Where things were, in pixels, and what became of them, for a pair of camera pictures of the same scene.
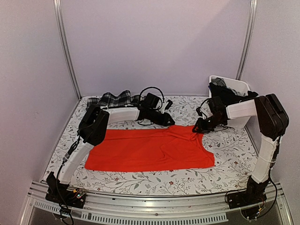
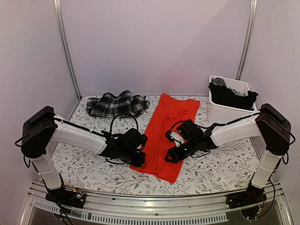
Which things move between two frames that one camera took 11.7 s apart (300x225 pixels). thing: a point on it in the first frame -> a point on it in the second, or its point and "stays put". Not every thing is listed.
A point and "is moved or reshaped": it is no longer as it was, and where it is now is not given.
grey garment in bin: (218, 81) stays put
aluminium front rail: (120, 208) stays put
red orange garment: (171, 147) is moved or reshaped
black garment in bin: (229, 96) stays put
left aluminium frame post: (57, 7) stays put
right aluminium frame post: (252, 14) stays put
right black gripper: (201, 128) -> (176, 156)
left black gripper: (165, 122) -> (139, 161)
